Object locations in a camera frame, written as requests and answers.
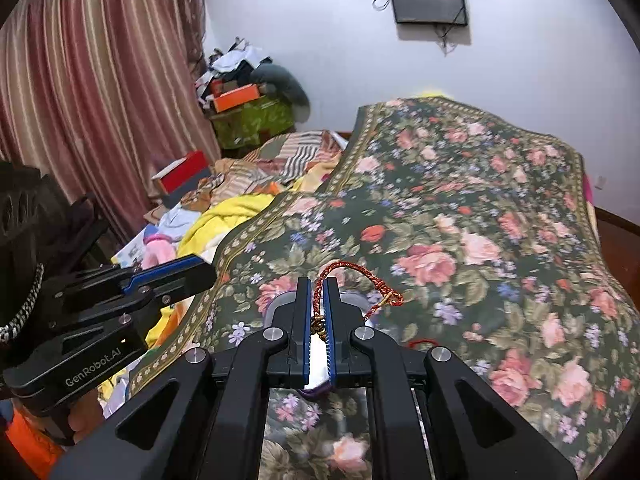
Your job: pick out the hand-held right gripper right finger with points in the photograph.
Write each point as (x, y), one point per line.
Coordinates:
(330, 330)

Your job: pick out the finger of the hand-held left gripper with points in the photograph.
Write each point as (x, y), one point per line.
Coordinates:
(160, 272)
(185, 285)

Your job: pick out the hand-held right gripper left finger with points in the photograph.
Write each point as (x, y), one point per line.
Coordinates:
(306, 330)

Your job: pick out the person's left hand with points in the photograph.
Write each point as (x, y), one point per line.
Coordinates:
(90, 410)

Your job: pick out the pink cloth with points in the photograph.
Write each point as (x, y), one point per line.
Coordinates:
(160, 252)

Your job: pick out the white paper booklet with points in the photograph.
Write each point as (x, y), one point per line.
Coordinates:
(130, 252)

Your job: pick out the light blue cloth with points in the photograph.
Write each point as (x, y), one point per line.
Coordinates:
(177, 220)

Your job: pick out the yellow blanket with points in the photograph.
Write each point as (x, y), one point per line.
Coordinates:
(220, 220)

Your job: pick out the red box with white lid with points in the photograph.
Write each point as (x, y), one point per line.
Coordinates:
(182, 172)

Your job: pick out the black chair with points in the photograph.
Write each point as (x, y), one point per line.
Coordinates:
(40, 210)

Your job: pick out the striped patchwork quilt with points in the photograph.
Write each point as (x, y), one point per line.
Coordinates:
(290, 152)

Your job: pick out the floral blanket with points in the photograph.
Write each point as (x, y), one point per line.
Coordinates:
(450, 210)

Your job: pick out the green patterned box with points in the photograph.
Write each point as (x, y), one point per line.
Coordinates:
(250, 122)

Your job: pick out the orange box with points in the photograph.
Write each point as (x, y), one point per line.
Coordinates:
(235, 100)

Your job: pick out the small red-brown box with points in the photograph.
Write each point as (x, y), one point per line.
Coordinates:
(217, 86)

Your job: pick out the striped red curtain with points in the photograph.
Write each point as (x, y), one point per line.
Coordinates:
(100, 85)

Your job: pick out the pile of clothes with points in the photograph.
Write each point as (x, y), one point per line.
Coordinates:
(230, 62)

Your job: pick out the grey pillow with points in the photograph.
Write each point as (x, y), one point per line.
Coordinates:
(280, 82)

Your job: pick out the yellow cushion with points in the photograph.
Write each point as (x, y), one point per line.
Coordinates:
(434, 94)

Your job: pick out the magenta cloth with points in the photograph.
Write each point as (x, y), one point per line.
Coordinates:
(586, 185)

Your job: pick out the white wall outlet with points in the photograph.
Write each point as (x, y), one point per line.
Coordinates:
(600, 181)

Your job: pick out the small black wall monitor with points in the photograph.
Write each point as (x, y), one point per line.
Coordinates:
(427, 0)

